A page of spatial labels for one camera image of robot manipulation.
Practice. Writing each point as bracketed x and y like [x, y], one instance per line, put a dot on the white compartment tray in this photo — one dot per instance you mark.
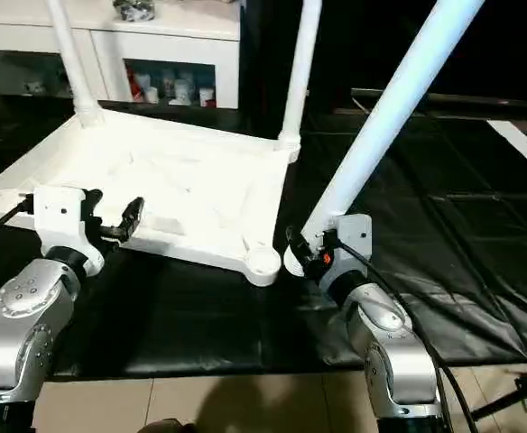
[173, 180]

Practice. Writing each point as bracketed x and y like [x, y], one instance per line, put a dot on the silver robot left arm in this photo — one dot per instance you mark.
[24, 316]

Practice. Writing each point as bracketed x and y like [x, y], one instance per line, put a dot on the black work mat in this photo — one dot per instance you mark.
[200, 316]

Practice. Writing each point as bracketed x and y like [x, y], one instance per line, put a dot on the small red bottle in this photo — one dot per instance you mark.
[135, 87]

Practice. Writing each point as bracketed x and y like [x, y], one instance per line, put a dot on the white glass-door cabinet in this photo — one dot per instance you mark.
[164, 41]

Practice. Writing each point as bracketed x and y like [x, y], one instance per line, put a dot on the silver crumpled object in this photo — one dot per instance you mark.
[135, 7]

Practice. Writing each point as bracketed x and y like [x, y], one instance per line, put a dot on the long black bar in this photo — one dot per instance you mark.
[462, 97]

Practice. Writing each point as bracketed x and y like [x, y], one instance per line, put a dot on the white flat board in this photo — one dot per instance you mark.
[525, 149]

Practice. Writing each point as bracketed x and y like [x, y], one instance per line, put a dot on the black floor stand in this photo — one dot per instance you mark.
[516, 397]

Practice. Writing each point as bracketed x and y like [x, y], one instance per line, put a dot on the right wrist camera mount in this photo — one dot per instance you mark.
[354, 239]

